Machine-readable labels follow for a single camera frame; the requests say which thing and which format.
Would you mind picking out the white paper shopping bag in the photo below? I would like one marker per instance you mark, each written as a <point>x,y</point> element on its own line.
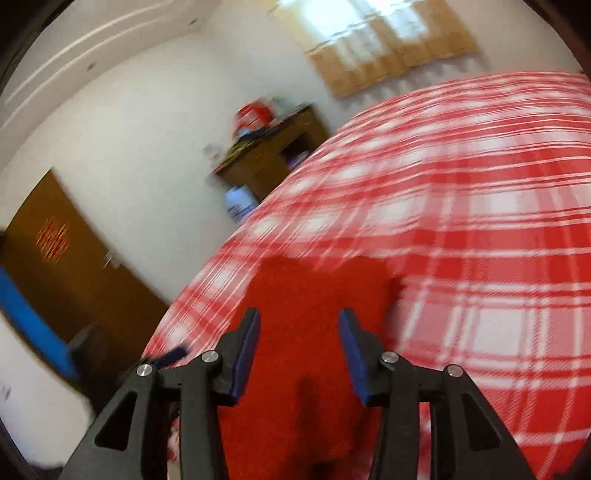
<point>240,205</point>

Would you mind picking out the red door decoration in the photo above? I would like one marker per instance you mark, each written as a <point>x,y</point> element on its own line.
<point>52,239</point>

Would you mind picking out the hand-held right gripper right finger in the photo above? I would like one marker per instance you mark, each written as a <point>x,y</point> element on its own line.
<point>353,360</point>

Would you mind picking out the red embroidered knit sweater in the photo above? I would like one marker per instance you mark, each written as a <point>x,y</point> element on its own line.
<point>300,332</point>

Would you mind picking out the red gift box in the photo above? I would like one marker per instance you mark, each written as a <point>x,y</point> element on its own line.
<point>251,117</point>

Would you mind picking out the bed with red plaid sheet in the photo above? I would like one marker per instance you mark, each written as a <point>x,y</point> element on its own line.
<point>485,230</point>

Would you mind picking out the brown wooden desk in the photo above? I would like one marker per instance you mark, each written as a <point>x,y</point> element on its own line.
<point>272,157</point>

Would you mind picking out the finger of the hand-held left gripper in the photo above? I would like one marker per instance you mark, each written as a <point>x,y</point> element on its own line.
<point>170,357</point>
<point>32,318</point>

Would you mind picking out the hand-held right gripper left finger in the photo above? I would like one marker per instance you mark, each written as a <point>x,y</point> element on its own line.
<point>244,360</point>

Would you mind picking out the short beige window curtain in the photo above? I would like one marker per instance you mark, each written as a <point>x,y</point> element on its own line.
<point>392,46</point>

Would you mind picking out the brown wooden door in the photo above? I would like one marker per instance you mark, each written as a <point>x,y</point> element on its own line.
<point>83,286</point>

